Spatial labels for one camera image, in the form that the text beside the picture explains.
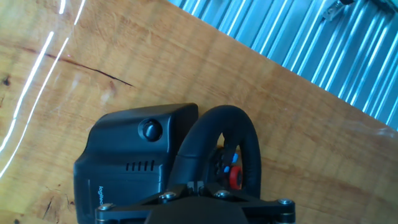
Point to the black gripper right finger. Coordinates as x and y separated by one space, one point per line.
224 194

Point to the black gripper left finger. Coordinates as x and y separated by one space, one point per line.
168 194

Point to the black steering wheel base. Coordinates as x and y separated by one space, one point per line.
124 186

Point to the brown wooden board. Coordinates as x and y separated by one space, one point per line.
248 77

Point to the silver rod with bracket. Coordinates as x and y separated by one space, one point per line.
334 11

